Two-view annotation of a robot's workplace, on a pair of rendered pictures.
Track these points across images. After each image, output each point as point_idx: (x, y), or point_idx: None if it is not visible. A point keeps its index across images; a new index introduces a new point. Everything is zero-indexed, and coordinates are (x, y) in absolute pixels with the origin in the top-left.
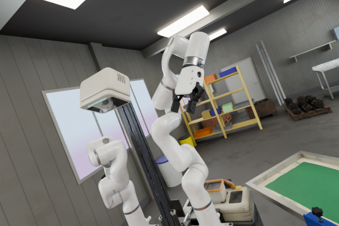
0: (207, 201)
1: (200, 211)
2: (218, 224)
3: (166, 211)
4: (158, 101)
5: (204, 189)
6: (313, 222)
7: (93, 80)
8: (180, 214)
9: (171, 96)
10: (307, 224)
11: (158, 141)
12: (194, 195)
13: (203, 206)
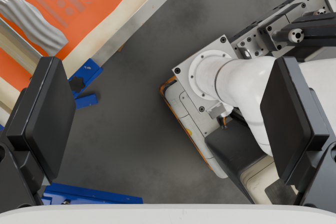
0: (218, 85)
1: (222, 64)
2: (201, 84)
3: (308, 24)
4: None
5: (227, 94)
6: (128, 203)
7: None
8: (288, 53)
9: None
10: (139, 200)
11: None
12: (234, 67)
13: (219, 73)
